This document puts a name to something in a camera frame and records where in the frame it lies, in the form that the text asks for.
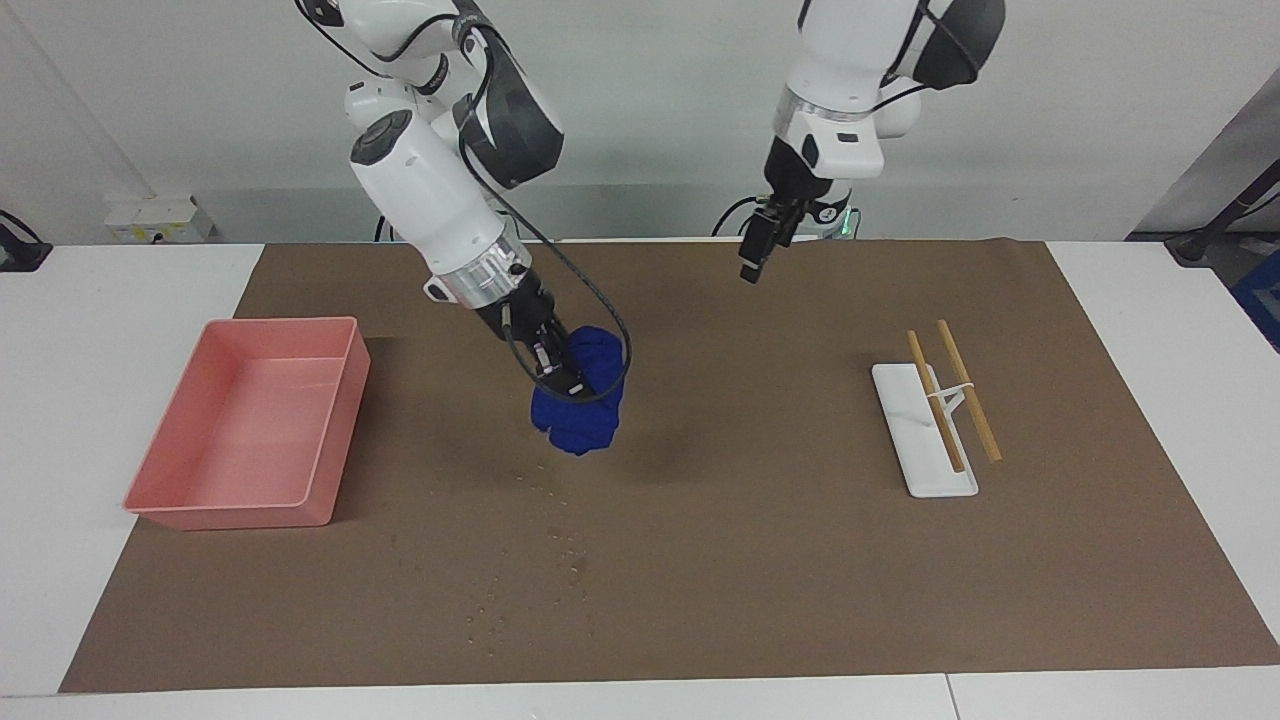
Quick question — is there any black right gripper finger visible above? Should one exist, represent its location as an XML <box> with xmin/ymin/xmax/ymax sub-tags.
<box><xmin>533</xmin><ymin>340</ymin><xmax>589</xmax><ymax>401</ymax></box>

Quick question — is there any blue towel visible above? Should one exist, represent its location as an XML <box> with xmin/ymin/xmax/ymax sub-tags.
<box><xmin>530</xmin><ymin>326</ymin><xmax>627</xmax><ymax>458</ymax></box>

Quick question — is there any spilled water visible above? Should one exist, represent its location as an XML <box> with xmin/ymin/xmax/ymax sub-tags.
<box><xmin>462</xmin><ymin>460</ymin><xmax>601</xmax><ymax>659</ymax></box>

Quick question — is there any white towel rack base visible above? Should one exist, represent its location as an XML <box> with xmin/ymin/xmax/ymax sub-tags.
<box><xmin>871</xmin><ymin>362</ymin><xmax>980</xmax><ymax>499</ymax></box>

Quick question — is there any wooden rack rod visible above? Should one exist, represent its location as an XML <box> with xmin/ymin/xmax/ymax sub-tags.
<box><xmin>935</xmin><ymin>319</ymin><xmax>1003</xmax><ymax>465</ymax></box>
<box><xmin>905</xmin><ymin>330</ymin><xmax>967</xmax><ymax>475</ymax></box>

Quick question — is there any brown table mat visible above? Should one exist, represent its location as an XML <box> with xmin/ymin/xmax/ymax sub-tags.
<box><xmin>58</xmin><ymin>238</ymin><xmax>1280</xmax><ymax>694</ymax></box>

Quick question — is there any pink plastic bin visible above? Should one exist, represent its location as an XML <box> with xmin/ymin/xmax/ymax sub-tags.
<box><xmin>122</xmin><ymin>316</ymin><xmax>372</xmax><ymax>531</ymax></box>

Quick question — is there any black tripod stand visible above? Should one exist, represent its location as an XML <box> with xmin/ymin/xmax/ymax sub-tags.
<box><xmin>1165</xmin><ymin>160</ymin><xmax>1280</xmax><ymax>267</ymax></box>

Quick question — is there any blue crate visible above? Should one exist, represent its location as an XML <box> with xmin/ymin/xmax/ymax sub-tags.
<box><xmin>1230</xmin><ymin>250</ymin><xmax>1280</xmax><ymax>353</ymax></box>

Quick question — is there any black left base cable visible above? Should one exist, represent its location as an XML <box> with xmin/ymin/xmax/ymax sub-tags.
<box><xmin>711</xmin><ymin>194</ymin><xmax>769</xmax><ymax>239</ymax></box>

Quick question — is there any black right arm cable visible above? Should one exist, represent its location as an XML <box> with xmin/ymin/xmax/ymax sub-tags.
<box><xmin>455</xmin><ymin>15</ymin><xmax>634</xmax><ymax>406</ymax></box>

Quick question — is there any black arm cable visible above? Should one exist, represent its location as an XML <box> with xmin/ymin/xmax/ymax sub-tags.
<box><xmin>870</xmin><ymin>0</ymin><xmax>976</xmax><ymax>113</ymax></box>
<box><xmin>455</xmin><ymin>15</ymin><xmax>634</xmax><ymax>406</ymax></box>

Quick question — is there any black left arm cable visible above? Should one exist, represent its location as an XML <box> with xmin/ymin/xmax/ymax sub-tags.
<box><xmin>870</xmin><ymin>0</ymin><xmax>976</xmax><ymax>113</ymax></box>

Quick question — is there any white wall outlet box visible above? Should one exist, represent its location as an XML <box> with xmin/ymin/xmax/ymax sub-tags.
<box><xmin>103</xmin><ymin>195</ymin><xmax>215</xmax><ymax>245</ymax></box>

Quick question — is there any black clamp mount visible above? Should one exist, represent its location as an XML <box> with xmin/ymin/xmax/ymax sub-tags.
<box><xmin>0</xmin><ymin>210</ymin><xmax>54</xmax><ymax>273</ymax></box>

